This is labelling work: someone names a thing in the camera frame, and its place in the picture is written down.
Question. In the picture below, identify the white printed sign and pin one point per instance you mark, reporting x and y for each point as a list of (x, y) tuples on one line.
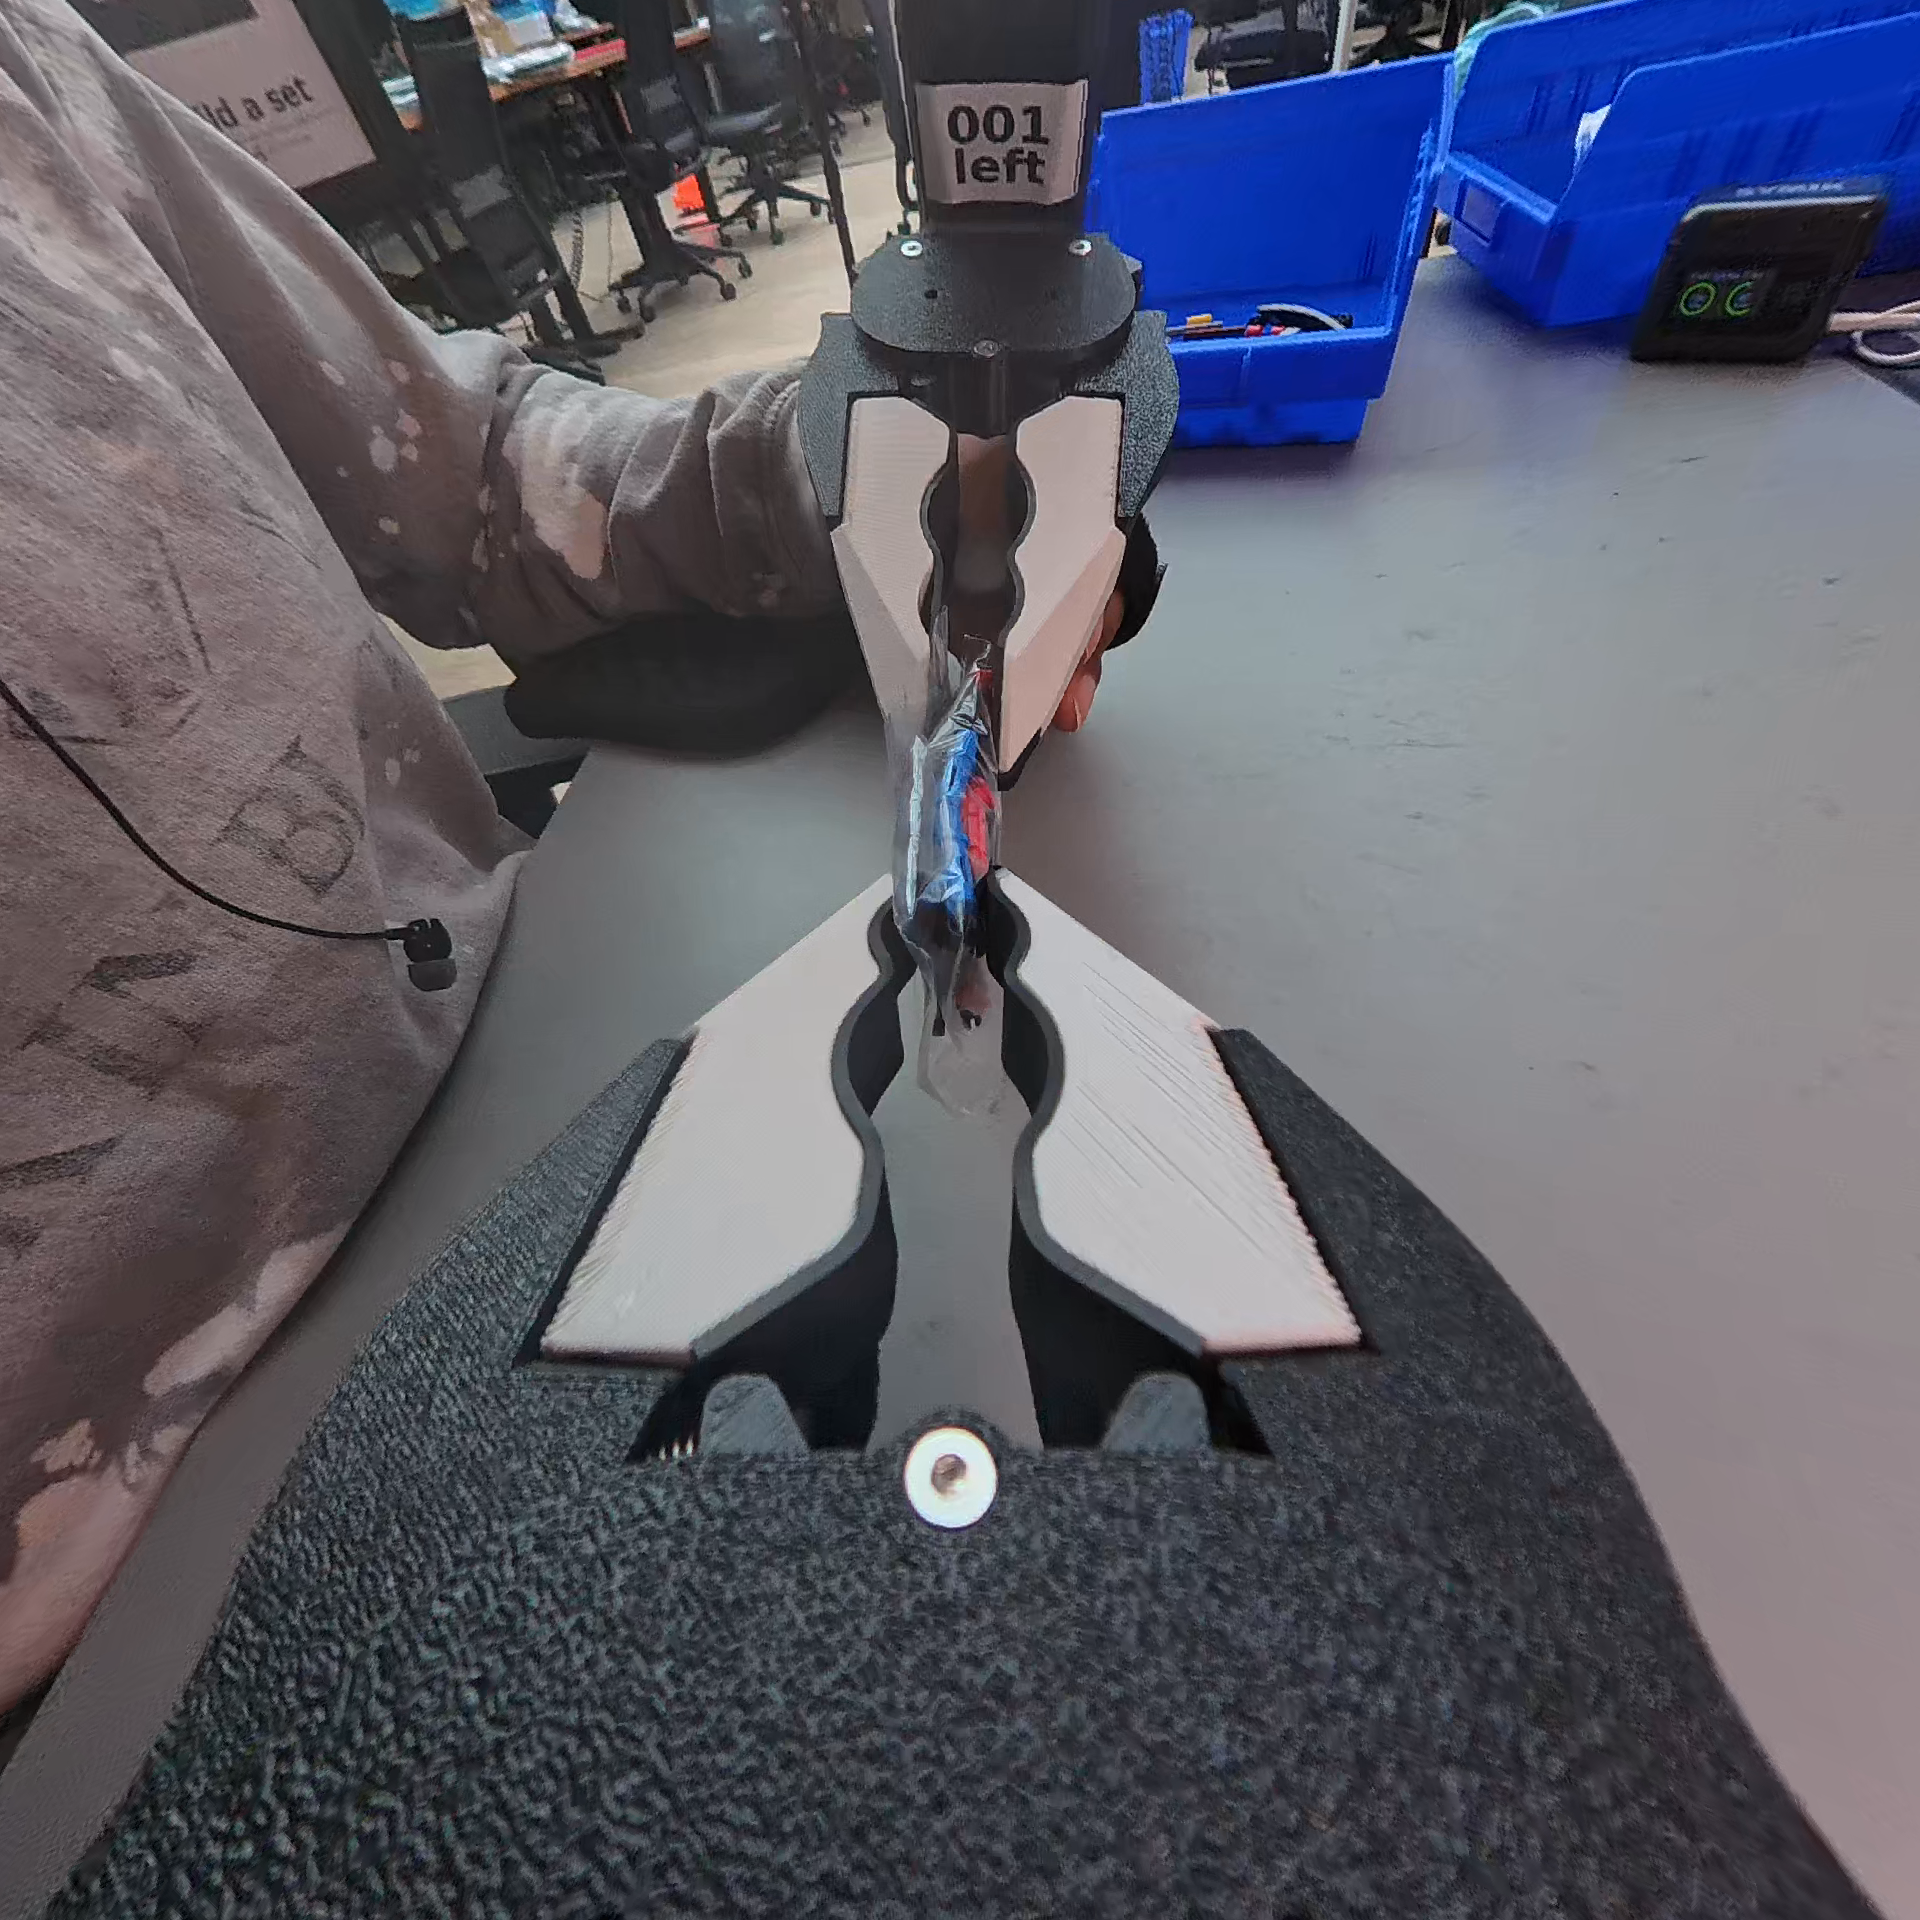
[(284, 106)]

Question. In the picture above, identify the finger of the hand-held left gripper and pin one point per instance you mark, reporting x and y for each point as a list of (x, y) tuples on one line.
[(1073, 510), (884, 495)]

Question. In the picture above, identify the person's grey hoodie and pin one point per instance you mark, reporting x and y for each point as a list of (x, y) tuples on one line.
[(180, 751)]

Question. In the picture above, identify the black office chair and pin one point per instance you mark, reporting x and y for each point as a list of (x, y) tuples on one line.
[(763, 106), (493, 210), (668, 136)]

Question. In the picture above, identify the clear plastic bag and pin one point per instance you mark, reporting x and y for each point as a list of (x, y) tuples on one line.
[(944, 840)]

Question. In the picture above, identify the person's left forearm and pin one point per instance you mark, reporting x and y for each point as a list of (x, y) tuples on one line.
[(629, 495)]

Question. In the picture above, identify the black power bank with display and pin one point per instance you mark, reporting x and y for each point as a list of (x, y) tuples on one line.
[(1756, 271)]

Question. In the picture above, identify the person's left hand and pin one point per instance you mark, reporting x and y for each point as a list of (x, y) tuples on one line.
[(1089, 676)]

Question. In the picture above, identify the blue plastic bin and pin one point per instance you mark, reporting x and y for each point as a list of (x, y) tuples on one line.
[(1276, 210), (1621, 150)]

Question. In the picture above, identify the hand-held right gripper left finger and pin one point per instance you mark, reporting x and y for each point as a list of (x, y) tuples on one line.
[(720, 1184)]

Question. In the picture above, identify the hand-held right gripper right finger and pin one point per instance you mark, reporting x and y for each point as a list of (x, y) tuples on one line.
[(1171, 1172)]

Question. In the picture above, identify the black chair armrest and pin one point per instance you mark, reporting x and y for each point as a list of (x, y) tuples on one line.
[(674, 692)]

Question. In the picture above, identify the grey desk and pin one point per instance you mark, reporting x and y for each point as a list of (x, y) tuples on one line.
[(1500, 826)]

